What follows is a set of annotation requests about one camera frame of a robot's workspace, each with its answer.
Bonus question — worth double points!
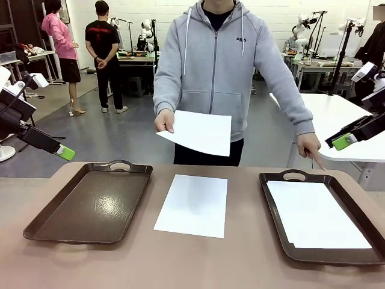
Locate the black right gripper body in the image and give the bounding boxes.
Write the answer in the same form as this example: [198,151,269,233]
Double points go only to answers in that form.
[372,111,385,138]

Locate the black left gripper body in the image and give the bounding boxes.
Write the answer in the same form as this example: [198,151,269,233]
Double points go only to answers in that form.
[0,102,31,138]

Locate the white A4 paper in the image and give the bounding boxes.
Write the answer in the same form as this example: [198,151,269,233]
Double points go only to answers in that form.
[266,179,374,250]
[155,110,232,157]
[153,173,229,239]

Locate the person's left forearm grey sleeve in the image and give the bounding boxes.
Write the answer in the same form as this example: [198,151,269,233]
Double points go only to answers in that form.
[278,78,316,136]

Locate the person's right forearm grey sleeve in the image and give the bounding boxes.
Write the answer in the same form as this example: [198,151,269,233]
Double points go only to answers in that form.
[152,75,181,117]

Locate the person's left hand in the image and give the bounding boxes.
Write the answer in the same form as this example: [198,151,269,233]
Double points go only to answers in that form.
[296,132,327,172]

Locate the person's right hand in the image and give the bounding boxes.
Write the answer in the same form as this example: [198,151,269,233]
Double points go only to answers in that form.
[154,110,176,134]

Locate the large white table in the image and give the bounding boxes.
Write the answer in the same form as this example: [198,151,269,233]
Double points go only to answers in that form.
[269,92,385,169]

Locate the white round stand base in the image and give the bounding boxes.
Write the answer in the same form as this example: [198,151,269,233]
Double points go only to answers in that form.
[0,143,16,163]

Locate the clear plastic bin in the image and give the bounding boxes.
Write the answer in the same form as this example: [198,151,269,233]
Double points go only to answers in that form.
[0,50,17,66]

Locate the white topped side table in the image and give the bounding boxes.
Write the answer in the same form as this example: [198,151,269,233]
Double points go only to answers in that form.
[0,50,58,85]

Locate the background table with wood pieces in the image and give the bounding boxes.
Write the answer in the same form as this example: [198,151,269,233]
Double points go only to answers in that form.
[284,52,356,93]

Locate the black tripod stand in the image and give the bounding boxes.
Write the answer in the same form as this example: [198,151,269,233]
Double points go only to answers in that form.
[326,18,359,97]

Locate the brown plastic serving tray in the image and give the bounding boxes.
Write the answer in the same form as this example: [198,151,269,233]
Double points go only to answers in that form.
[258,169,385,266]
[23,159,154,245]

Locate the person in black clothes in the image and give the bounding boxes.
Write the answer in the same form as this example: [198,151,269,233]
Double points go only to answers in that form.
[354,5,385,66]

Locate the white box monitor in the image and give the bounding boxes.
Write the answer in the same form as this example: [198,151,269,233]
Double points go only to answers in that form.
[319,32,343,58]

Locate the person in pink hoodie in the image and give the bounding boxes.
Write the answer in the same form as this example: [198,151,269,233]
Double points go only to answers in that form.
[41,0,82,117]

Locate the grey plastic stool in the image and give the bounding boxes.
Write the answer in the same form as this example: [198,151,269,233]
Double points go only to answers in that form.
[128,76,146,97]

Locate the person in plaid shirt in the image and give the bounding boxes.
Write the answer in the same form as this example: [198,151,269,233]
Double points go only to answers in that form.
[282,36,298,54]

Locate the person in black t-shirt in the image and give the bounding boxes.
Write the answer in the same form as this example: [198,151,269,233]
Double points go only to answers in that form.
[85,0,129,114]

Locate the background workbench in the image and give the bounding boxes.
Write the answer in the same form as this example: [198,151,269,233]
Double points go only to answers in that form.
[116,51,157,91]

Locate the person in grey hoodie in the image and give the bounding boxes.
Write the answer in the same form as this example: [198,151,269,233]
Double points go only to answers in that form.
[152,0,315,167]

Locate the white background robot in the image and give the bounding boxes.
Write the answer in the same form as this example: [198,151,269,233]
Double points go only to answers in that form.
[137,19,156,52]

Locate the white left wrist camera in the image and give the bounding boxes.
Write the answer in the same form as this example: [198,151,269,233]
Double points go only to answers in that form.
[20,72,49,90]

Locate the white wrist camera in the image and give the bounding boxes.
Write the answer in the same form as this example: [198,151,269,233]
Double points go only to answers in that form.
[20,72,49,90]
[351,61,378,82]

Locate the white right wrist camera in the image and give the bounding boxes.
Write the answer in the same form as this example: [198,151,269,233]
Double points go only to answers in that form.
[351,61,378,82]

